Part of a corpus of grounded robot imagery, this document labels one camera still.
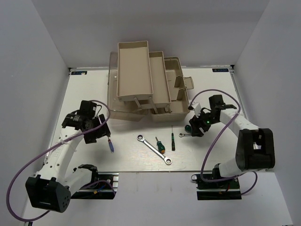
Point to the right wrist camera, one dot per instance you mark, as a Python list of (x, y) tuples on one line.
[(196, 108)]

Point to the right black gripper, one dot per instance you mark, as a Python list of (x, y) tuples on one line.
[(196, 123)]

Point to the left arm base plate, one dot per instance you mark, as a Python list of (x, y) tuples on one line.
[(104, 190)]

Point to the small combination wrench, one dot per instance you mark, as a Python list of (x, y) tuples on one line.
[(185, 135)]

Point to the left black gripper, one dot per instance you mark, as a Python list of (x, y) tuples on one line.
[(102, 131)]

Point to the beige cantilever toolbox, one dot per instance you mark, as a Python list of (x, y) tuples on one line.
[(142, 83)]

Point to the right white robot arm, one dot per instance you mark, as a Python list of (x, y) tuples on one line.
[(255, 146)]

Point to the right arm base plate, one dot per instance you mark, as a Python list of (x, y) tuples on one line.
[(216, 191)]

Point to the thin black green screwdriver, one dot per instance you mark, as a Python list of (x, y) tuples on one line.
[(172, 139)]

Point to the red blue screwdriver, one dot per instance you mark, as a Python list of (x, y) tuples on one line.
[(111, 146)]

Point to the large ratchet wrench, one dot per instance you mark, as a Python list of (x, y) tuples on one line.
[(167, 160)]

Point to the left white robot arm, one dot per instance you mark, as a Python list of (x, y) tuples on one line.
[(51, 188)]

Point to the stubby green orange screwdriver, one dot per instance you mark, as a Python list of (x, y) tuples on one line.
[(160, 146)]

